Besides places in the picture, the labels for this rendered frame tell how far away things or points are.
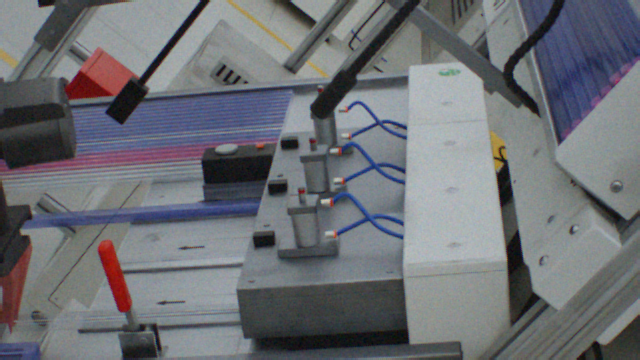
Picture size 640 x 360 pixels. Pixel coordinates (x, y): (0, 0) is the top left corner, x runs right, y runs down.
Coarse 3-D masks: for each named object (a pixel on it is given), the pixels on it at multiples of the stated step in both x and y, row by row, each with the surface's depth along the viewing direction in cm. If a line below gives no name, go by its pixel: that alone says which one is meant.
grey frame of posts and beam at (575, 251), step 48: (480, 48) 156; (528, 144) 106; (528, 192) 99; (576, 192) 90; (528, 240) 92; (576, 240) 85; (624, 240) 85; (576, 288) 86; (624, 288) 86; (528, 336) 89; (576, 336) 88
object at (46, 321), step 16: (224, 304) 106; (16, 320) 107; (32, 320) 107; (48, 320) 106; (64, 320) 106; (80, 320) 106; (96, 320) 106; (112, 320) 106; (144, 320) 106; (160, 320) 105; (176, 320) 105; (192, 320) 105; (208, 320) 105; (224, 320) 105
